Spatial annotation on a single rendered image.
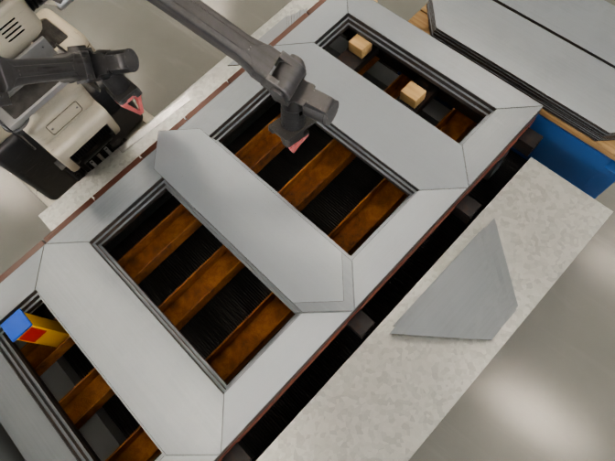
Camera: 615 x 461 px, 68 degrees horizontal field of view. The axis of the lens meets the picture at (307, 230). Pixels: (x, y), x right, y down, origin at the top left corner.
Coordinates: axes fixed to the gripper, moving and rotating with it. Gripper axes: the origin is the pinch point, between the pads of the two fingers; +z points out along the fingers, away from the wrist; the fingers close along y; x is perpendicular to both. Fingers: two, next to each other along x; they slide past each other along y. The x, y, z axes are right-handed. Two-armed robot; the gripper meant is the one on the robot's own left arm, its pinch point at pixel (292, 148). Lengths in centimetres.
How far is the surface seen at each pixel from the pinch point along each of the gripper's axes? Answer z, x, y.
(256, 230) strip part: 17.2, -3.2, -15.9
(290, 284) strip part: 18.7, -20.3, -19.7
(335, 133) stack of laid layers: 10.7, 2.8, 20.1
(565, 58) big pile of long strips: -3, -31, 80
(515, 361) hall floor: 94, -83, 47
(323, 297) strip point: 18.3, -28.7, -16.5
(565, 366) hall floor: 92, -98, 58
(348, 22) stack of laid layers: 3, 29, 52
